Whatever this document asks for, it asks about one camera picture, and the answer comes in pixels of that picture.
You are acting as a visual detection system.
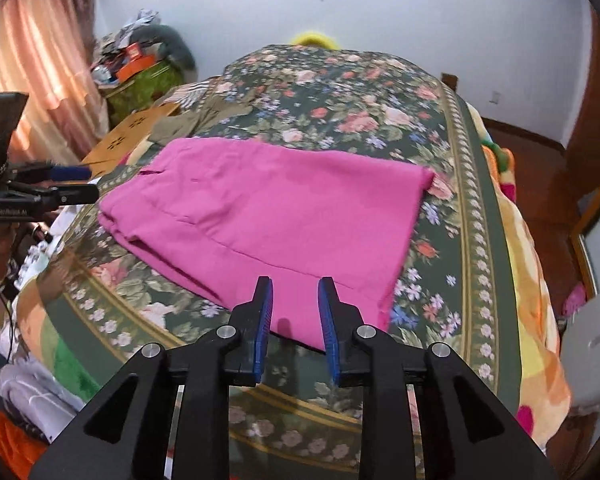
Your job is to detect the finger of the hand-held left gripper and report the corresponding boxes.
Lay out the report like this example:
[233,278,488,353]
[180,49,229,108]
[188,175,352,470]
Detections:
[10,183,101,207]
[11,160,94,184]

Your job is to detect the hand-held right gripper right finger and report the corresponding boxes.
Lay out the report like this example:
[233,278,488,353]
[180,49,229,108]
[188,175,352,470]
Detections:
[317,276,562,480]

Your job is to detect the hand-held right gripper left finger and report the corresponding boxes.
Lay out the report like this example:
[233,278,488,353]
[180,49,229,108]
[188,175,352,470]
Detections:
[27,276,275,480]

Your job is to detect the pink pants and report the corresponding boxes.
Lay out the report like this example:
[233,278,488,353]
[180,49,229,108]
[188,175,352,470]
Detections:
[98,138,435,352]

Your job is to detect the cardboard box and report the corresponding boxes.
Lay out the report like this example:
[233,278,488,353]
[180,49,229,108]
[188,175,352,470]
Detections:
[82,102,181,177]

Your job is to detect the green cloth covered stand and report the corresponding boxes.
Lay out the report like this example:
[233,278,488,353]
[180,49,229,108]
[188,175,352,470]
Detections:
[100,57,183,128]

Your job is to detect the pink curtain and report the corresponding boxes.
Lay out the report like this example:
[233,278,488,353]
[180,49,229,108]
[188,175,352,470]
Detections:
[0,0,112,163]

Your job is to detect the orange box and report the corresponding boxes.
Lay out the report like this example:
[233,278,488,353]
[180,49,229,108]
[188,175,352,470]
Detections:
[116,44,157,81]

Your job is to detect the olive green garment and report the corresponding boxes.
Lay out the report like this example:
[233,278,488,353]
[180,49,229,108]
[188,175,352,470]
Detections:
[150,86,261,147]

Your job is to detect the pile of clothes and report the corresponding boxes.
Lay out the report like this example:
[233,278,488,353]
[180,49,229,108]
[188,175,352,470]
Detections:
[0,330,88,476]

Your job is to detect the orange yellow fleece blanket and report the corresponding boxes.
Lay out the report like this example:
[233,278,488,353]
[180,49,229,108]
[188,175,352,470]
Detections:
[472,105,572,453]

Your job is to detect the green floral bedspread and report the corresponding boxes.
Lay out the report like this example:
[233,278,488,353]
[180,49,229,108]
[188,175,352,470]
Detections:
[35,44,523,480]

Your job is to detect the yellow fluffy item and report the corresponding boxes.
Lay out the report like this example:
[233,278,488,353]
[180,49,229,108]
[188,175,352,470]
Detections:
[289,30,337,52]

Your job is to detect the wooden framed mirror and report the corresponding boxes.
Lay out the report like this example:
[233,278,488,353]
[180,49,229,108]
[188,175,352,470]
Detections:
[570,160,600,301]

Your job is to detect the wooden door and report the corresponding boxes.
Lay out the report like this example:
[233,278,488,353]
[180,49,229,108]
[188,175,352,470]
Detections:
[562,7,600,201]

